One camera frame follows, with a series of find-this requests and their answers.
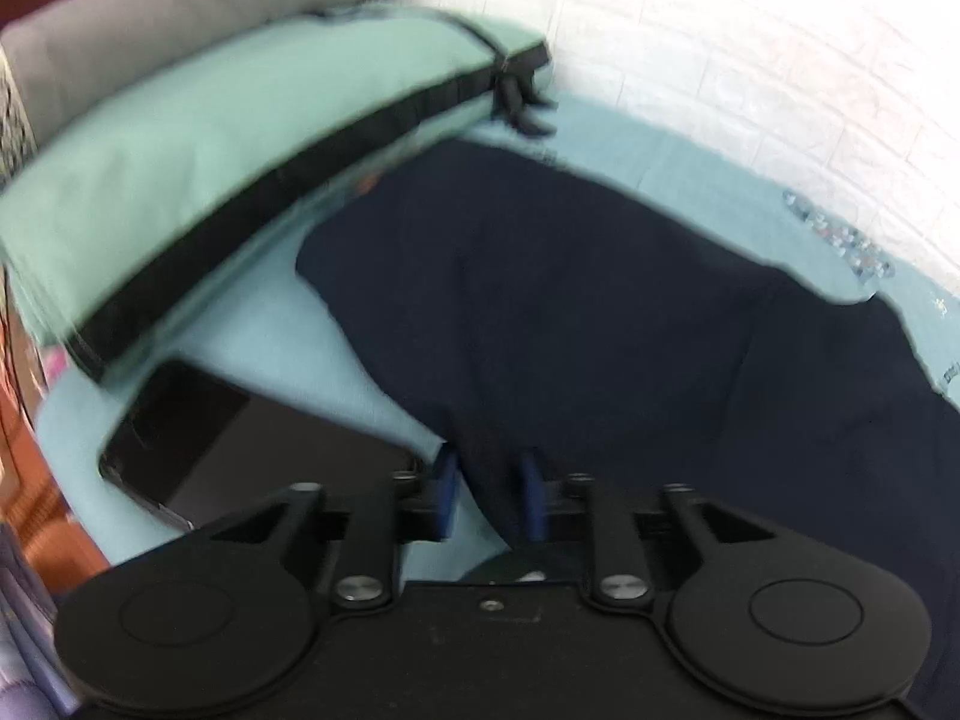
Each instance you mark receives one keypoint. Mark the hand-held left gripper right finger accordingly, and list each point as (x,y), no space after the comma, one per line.
(534,499)

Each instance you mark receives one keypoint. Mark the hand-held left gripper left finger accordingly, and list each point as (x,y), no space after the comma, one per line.
(445,495)

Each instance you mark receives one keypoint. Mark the dark navy pants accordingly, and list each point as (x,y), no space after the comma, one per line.
(600,315)

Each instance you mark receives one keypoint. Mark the black smartphone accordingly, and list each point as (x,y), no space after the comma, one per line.
(247,442)

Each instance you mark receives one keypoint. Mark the teal printed bed sheet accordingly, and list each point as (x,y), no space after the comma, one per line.
(285,330)

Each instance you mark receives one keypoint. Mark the green pillow with black trim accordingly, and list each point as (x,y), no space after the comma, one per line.
(225,127)

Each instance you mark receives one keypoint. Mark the purple patterned cloth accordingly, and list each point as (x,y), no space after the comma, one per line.
(26,637)

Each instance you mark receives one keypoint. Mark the grey bolster pillow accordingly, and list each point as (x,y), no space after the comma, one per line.
(150,7)

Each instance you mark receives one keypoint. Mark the brown wooden bed frame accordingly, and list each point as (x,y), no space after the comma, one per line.
(37,495)

